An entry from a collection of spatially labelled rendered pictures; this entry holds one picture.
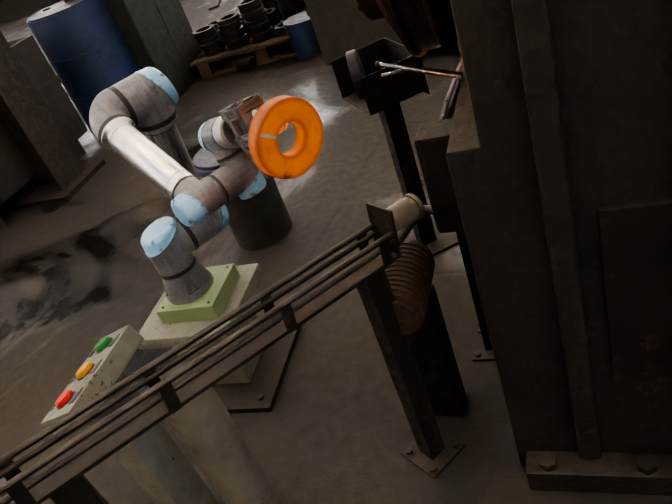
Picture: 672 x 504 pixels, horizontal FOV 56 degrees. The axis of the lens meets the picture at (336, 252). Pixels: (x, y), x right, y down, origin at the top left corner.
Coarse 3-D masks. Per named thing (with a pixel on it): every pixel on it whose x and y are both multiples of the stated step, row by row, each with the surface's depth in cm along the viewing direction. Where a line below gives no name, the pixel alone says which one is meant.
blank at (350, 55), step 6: (348, 54) 198; (354, 54) 197; (348, 60) 196; (354, 60) 196; (360, 60) 207; (348, 66) 196; (354, 66) 195; (360, 66) 204; (354, 72) 195; (360, 72) 195; (354, 78) 196; (360, 78) 196; (354, 84) 197; (360, 84) 197; (360, 90) 199; (360, 96) 201
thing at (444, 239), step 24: (360, 48) 207; (384, 48) 210; (336, 72) 208; (384, 72) 186; (408, 72) 189; (384, 96) 190; (408, 96) 193; (384, 120) 205; (408, 144) 209; (408, 168) 214; (408, 192) 218; (432, 240) 231; (456, 240) 228
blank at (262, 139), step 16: (288, 96) 115; (256, 112) 114; (272, 112) 113; (288, 112) 115; (304, 112) 117; (256, 128) 113; (272, 128) 114; (304, 128) 119; (320, 128) 121; (256, 144) 113; (272, 144) 115; (304, 144) 120; (320, 144) 122; (256, 160) 116; (272, 160) 116; (288, 160) 118; (304, 160) 121; (288, 176) 119
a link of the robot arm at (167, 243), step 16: (160, 224) 181; (176, 224) 180; (144, 240) 178; (160, 240) 176; (176, 240) 179; (192, 240) 182; (160, 256) 178; (176, 256) 180; (192, 256) 186; (160, 272) 183; (176, 272) 182
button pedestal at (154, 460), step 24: (120, 336) 135; (96, 360) 133; (120, 360) 133; (72, 384) 131; (96, 384) 126; (72, 408) 121; (120, 456) 141; (144, 456) 141; (168, 456) 148; (144, 480) 146; (168, 480) 147; (192, 480) 156
